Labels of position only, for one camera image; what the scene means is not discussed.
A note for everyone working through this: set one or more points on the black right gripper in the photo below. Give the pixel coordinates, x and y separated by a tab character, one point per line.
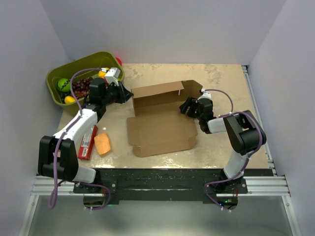
190	102

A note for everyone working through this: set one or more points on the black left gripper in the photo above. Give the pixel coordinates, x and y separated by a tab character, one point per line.
124	95

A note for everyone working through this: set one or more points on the brown cardboard box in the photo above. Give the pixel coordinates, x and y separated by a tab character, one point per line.
158	126

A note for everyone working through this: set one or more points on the orange sponge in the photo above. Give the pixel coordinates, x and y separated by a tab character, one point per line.
102	143

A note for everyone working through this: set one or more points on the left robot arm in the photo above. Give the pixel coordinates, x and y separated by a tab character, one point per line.
57	153

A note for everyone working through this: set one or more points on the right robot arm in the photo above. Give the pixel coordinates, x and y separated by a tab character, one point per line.
245	134

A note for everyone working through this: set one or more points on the yellow toy lemon back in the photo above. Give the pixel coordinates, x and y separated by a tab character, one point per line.
102	72

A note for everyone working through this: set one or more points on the yellow toy lemon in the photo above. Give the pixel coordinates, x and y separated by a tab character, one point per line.
69	99
102	72

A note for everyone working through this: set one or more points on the red ball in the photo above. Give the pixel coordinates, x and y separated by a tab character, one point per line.
119	61

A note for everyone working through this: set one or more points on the green plastic bin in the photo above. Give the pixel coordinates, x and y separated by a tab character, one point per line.
97	60

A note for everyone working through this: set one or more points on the purple toy grapes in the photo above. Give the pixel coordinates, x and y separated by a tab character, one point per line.
82	87

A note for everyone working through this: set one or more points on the yellow toy lemon front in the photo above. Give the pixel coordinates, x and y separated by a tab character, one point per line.
69	99

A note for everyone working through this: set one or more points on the green toy ball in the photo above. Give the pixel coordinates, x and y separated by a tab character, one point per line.
63	85

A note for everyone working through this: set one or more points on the red snack bar package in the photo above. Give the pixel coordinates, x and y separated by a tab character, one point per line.
87	144

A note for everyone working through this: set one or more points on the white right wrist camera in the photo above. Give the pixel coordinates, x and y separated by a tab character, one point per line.
204	94

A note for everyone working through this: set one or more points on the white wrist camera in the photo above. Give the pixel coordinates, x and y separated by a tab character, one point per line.
111	76
204	94

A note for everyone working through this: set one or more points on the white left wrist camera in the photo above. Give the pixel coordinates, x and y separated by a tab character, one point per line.
111	76

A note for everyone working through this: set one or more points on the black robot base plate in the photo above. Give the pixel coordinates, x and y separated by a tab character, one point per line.
199	185

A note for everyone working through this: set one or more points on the aluminium frame rail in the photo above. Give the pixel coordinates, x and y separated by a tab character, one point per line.
286	200

